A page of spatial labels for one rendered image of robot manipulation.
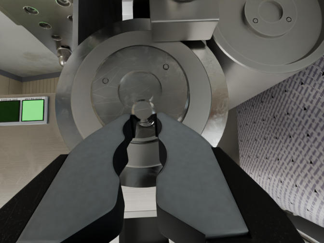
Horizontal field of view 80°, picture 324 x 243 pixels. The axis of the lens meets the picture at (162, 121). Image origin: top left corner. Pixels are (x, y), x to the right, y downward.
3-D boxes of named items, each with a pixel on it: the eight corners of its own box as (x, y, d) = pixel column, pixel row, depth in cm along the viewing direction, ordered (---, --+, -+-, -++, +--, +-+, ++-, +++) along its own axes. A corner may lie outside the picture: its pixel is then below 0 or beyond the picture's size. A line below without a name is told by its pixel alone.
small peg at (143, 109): (151, 95, 12) (157, 117, 11) (152, 105, 14) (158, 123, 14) (128, 102, 12) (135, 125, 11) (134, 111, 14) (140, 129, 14)
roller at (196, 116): (204, 25, 17) (220, 161, 15) (177, 99, 42) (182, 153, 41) (68, 34, 16) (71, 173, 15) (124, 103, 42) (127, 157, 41)
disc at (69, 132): (218, 11, 18) (240, 180, 16) (216, 15, 18) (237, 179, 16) (53, 22, 17) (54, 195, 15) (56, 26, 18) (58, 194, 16)
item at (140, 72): (176, 34, 15) (201, 127, 14) (174, 47, 17) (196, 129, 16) (80, 55, 15) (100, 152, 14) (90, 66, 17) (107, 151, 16)
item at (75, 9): (79, -113, 20) (77, 56, 18) (122, 26, 43) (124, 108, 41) (74, -113, 20) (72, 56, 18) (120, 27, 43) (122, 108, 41)
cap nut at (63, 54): (68, 47, 49) (68, 64, 49) (74, 54, 53) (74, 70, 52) (53, 47, 49) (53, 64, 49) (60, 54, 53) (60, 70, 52)
